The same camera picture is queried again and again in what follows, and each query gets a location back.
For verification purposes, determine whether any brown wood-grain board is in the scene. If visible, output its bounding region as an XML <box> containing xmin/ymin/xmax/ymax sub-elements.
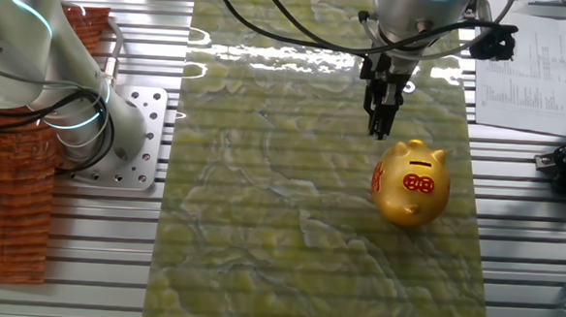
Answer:
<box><xmin>0</xmin><ymin>0</ymin><xmax>112</xmax><ymax>290</ymax></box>

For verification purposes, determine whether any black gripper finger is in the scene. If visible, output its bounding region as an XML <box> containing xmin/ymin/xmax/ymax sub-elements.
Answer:
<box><xmin>386</xmin><ymin>81</ymin><xmax>407</xmax><ymax>137</ymax></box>
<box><xmin>361</xmin><ymin>82</ymin><xmax>395</xmax><ymax>142</ymax></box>

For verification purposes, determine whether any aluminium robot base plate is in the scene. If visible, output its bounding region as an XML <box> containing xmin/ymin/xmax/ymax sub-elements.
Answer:
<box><xmin>53</xmin><ymin>80</ymin><xmax>171</xmax><ymax>193</ymax></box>

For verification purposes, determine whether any green marble pattern mat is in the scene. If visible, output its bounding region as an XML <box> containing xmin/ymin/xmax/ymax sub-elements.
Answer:
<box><xmin>141</xmin><ymin>0</ymin><xmax>508</xmax><ymax>317</ymax></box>

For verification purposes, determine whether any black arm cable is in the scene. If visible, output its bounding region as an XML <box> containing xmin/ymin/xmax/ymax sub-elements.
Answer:
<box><xmin>0</xmin><ymin>0</ymin><xmax>521</xmax><ymax>199</ymax></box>

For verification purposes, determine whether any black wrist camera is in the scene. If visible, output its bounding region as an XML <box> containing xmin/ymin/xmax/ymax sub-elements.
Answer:
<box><xmin>468</xmin><ymin>20</ymin><xmax>520</xmax><ymax>63</ymax></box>

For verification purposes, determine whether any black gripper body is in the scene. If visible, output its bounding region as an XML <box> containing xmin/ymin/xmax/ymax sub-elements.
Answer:
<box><xmin>359</xmin><ymin>50</ymin><xmax>419</xmax><ymax>97</ymax></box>

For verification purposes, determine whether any printed paper sheet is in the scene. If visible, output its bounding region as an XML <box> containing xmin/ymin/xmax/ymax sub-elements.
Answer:
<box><xmin>471</xmin><ymin>11</ymin><xmax>566</xmax><ymax>139</ymax></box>

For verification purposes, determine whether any golden piggy bank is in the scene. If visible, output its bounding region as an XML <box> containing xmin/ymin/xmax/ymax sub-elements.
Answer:
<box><xmin>367</xmin><ymin>136</ymin><xmax>454</xmax><ymax>231</ymax></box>

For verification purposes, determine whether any grey base cable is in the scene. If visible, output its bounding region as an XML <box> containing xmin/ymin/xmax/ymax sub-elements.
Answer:
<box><xmin>99</xmin><ymin>16</ymin><xmax>126</xmax><ymax>91</ymax></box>

